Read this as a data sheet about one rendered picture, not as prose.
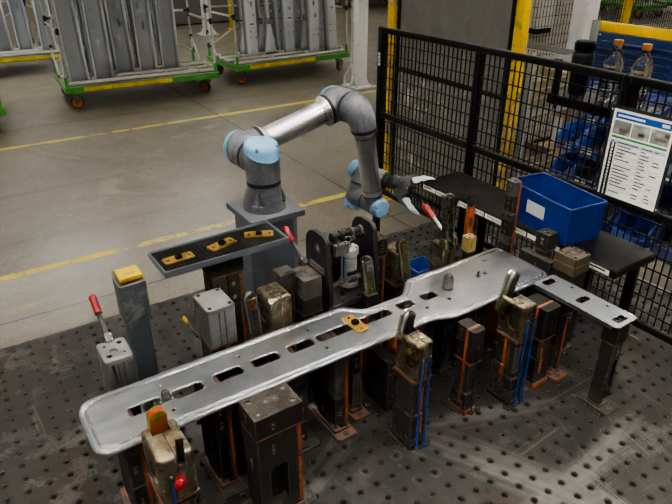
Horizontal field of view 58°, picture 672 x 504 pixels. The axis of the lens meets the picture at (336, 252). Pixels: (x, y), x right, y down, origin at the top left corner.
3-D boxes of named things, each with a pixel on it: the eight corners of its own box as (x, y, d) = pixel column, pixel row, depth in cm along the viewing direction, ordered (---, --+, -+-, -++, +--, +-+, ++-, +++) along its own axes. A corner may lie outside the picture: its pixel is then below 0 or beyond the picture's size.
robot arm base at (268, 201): (235, 203, 213) (233, 176, 209) (274, 194, 221) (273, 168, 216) (254, 218, 202) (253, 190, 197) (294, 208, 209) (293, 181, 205)
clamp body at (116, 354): (125, 480, 157) (99, 368, 140) (112, 452, 165) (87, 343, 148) (161, 463, 161) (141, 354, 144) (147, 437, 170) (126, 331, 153)
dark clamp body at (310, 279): (305, 395, 185) (302, 287, 167) (283, 371, 195) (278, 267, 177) (334, 382, 191) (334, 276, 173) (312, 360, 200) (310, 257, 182)
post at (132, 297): (144, 419, 176) (118, 289, 155) (135, 404, 181) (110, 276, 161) (169, 409, 179) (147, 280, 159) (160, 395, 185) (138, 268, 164)
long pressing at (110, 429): (101, 470, 123) (99, 464, 122) (74, 406, 139) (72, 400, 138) (552, 277, 190) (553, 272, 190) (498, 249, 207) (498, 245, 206)
